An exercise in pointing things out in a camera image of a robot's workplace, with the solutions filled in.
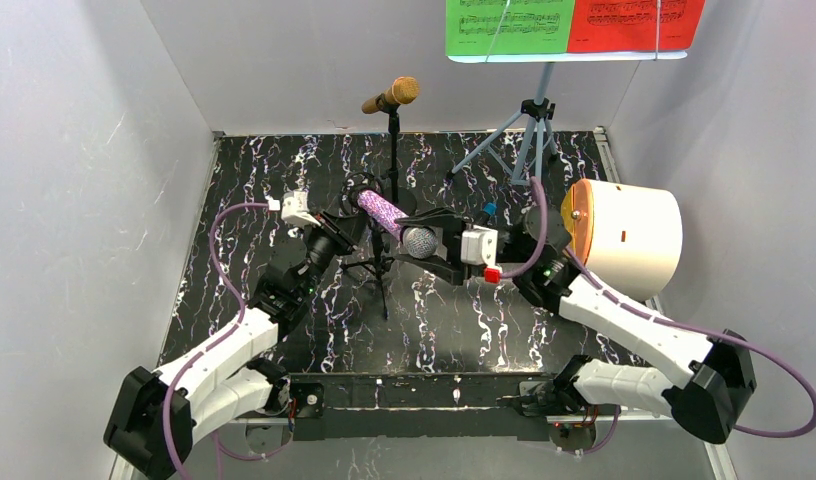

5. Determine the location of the purple cable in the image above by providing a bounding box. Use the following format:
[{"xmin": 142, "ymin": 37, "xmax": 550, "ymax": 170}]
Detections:
[
  {"xmin": 161, "ymin": 199, "xmax": 283, "ymax": 480},
  {"xmin": 484, "ymin": 175, "xmax": 816, "ymax": 440}
]

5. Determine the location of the black round-base mic stand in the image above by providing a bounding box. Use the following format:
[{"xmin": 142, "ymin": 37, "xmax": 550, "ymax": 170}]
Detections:
[{"xmin": 383, "ymin": 107, "xmax": 417, "ymax": 215}]

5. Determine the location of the black marker blue cap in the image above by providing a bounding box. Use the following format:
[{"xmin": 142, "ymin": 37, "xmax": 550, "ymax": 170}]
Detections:
[{"xmin": 473, "ymin": 202, "xmax": 497, "ymax": 226}]

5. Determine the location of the red sheet music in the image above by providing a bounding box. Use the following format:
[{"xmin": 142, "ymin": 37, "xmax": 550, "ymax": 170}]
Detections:
[{"xmin": 567, "ymin": 0, "xmax": 705, "ymax": 53}]

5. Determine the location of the gold microphone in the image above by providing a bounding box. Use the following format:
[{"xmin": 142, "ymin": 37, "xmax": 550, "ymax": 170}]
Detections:
[{"xmin": 361, "ymin": 76, "xmax": 420, "ymax": 115}]

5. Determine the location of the black tripod mic stand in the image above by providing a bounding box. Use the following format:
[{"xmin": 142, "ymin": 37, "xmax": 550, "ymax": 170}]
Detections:
[{"xmin": 340, "ymin": 171, "xmax": 394, "ymax": 321}]

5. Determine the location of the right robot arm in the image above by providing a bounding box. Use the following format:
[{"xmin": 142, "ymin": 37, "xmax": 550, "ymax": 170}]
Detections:
[{"xmin": 392, "ymin": 206, "xmax": 756, "ymax": 444}]

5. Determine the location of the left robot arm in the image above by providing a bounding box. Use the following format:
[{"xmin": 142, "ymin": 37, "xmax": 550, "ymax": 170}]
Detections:
[{"xmin": 103, "ymin": 212, "xmax": 369, "ymax": 479}]

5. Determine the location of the purple glitter microphone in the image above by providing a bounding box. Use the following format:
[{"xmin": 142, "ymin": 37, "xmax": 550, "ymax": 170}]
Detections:
[{"xmin": 356, "ymin": 189, "xmax": 439, "ymax": 259}]

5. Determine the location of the green sheet music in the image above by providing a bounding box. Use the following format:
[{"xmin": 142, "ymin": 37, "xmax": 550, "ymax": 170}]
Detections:
[{"xmin": 445, "ymin": 0, "xmax": 575, "ymax": 57}]

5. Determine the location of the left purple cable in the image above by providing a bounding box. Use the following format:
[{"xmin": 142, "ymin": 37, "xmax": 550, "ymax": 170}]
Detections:
[{"xmin": 161, "ymin": 199, "xmax": 283, "ymax": 480}]

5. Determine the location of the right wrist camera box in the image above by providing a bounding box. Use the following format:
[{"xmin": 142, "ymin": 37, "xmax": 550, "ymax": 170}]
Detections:
[{"xmin": 460, "ymin": 226, "xmax": 499, "ymax": 267}]

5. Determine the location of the white drum orange head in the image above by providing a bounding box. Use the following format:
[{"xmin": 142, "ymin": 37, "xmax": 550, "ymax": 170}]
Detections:
[{"xmin": 560, "ymin": 179, "xmax": 683, "ymax": 301}]

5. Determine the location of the grey tripod music stand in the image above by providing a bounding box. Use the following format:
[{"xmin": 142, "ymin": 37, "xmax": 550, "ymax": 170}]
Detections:
[{"xmin": 444, "ymin": 62, "xmax": 560, "ymax": 186}]

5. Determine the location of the aluminium base frame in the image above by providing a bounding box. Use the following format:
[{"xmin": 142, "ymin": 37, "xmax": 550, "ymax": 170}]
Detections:
[{"xmin": 109, "ymin": 374, "xmax": 741, "ymax": 480}]

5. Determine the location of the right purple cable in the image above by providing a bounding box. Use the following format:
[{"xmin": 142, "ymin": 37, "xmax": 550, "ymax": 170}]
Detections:
[{"xmin": 484, "ymin": 175, "xmax": 816, "ymax": 440}]

